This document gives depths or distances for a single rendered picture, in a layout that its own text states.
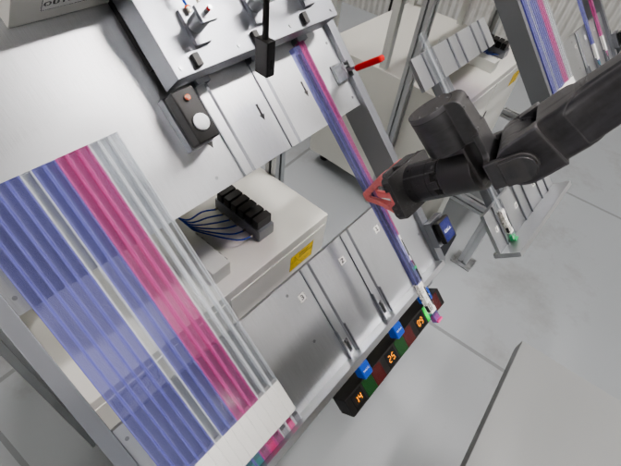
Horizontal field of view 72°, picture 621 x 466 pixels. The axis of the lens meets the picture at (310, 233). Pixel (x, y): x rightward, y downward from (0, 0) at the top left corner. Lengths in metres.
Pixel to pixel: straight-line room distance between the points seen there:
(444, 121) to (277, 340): 0.41
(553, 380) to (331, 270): 0.56
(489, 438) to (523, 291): 1.15
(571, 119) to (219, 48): 0.45
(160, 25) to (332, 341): 0.55
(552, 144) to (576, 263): 1.79
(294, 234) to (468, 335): 0.95
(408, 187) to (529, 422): 0.59
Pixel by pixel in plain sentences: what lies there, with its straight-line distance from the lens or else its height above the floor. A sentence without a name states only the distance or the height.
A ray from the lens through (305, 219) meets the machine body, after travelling 1.12.
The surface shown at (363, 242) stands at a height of 0.82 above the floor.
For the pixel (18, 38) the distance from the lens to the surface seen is 0.66.
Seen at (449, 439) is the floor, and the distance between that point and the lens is 1.61.
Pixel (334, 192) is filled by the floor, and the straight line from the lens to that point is 2.12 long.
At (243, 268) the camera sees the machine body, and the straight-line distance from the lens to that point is 1.01.
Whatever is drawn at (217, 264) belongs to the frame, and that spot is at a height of 0.66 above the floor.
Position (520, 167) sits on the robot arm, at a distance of 0.53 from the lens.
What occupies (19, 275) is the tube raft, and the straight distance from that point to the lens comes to 0.59.
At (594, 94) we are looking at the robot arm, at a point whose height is 1.24.
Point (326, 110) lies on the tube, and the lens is 0.68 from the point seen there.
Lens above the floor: 1.44
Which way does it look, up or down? 49 degrees down
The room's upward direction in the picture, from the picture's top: 9 degrees clockwise
